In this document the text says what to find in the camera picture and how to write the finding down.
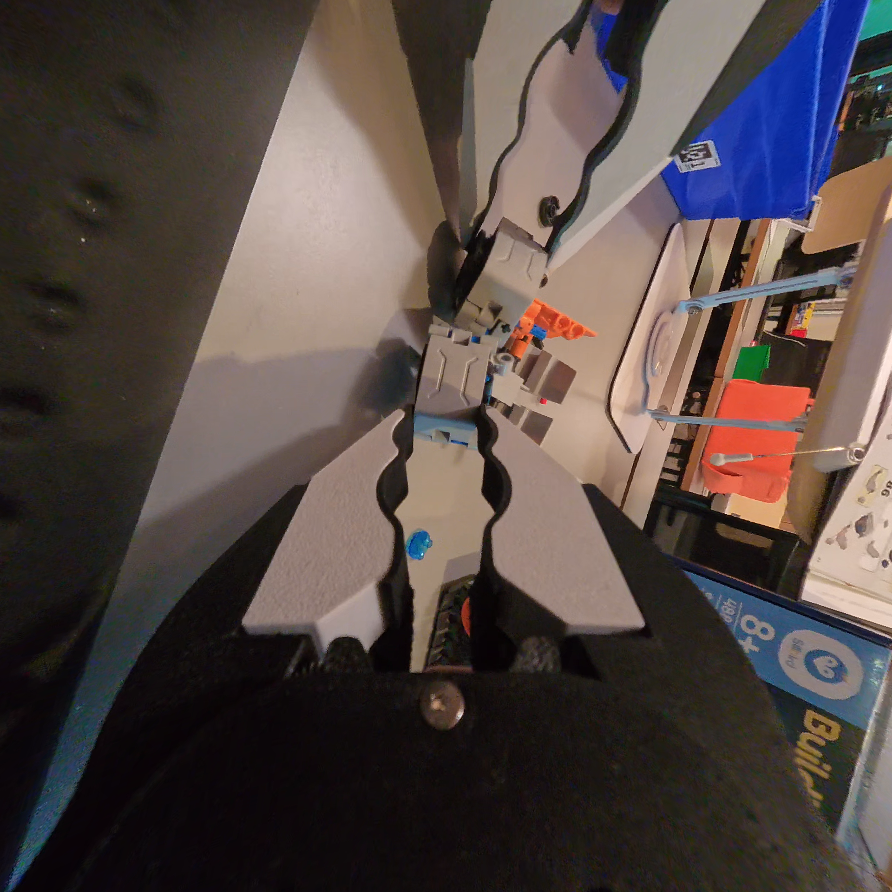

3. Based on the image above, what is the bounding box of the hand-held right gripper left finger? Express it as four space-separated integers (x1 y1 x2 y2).
243 407 415 671

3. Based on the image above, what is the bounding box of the red orange bin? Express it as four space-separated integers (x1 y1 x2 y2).
700 380 814 504

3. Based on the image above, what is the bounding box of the white document stand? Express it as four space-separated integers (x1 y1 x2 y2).
608 164 892 544

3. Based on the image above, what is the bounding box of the white printed instruction sheet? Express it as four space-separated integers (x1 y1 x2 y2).
800 446 892 609

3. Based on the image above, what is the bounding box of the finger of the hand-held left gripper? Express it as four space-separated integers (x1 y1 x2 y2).
545 0 758 271
458 0 584 246

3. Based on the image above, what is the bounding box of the small grey brick hinge assembly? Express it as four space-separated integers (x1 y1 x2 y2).
413 336 493 448

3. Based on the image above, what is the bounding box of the dark blue toy box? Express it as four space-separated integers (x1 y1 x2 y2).
679 557 892 837

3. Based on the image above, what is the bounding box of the grey orange tracked brick robot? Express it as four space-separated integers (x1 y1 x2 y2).
428 574 479 671

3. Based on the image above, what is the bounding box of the blue bin with tag label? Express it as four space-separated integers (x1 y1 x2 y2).
585 0 872 222

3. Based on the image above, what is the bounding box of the grey orange brick wheel assembly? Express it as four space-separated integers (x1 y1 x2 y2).
453 216 600 447

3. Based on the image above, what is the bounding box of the brick building instruction booklet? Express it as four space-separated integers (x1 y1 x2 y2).
812 456 892 579

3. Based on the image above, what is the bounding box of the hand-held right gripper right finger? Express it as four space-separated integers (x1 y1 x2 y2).
474 407 645 671

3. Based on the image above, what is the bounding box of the black dimpled cushion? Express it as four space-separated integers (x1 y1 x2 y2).
0 0 323 705

